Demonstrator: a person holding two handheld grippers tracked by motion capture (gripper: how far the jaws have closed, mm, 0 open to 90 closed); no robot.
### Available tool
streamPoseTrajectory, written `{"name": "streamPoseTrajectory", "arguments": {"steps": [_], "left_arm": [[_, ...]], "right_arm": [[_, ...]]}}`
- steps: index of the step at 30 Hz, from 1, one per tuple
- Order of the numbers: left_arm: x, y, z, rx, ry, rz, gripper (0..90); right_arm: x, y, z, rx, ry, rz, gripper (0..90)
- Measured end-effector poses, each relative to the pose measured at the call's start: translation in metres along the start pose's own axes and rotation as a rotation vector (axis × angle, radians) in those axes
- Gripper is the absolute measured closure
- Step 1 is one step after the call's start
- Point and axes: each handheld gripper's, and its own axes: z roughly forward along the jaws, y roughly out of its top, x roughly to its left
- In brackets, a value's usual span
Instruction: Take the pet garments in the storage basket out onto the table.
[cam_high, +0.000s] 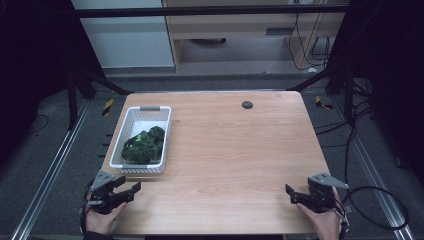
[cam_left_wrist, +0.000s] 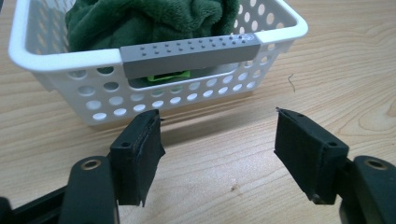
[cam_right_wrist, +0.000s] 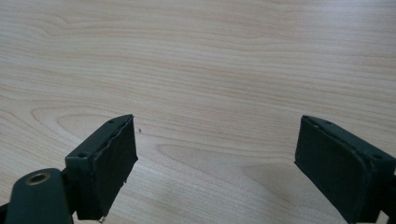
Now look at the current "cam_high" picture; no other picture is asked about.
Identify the black yellow striped floor tape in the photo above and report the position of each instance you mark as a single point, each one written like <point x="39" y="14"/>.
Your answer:
<point x="322" y="103"/>
<point x="107" y="106"/>

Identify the black curtain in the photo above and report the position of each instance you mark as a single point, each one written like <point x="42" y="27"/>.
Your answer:
<point x="393" y="83"/>
<point x="33" y="66"/>

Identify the dark green cloth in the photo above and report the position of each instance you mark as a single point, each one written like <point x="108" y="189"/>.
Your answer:
<point x="145" y="146"/>

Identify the person's left hand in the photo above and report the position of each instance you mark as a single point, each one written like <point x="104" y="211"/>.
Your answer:
<point x="104" y="219"/>

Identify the white cabinet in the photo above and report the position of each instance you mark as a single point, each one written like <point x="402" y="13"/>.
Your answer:
<point x="126" y="40"/>

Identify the person's right hand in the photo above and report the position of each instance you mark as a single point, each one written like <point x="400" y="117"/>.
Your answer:
<point x="324" y="222"/>

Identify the black metal stand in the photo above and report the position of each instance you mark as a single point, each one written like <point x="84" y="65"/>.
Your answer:
<point x="348" y="96"/>
<point x="72" y="100"/>

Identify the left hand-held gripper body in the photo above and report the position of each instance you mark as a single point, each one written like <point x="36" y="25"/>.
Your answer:
<point x="100" y="196"/>

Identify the black horizontal frame bar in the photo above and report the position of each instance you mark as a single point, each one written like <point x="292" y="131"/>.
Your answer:
<point x="206" y="11"/>

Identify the grey round table grommet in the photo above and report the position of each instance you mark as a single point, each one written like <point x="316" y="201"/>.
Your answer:
<point x="247" y="105"/>

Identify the aluminium floor rail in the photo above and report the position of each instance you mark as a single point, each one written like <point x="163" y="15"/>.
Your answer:
<point x="50" y="173"/>
<point x="370" y="166"/>

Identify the light wooden desk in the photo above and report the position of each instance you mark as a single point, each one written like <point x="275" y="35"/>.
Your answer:
<point x="233" y="28"/>

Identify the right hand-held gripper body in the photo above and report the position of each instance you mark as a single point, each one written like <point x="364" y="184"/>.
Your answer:
<point x="321" y="195"/>

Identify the white plastic basket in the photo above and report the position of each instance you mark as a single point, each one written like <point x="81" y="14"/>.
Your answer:
<point x="133" y="116"/>

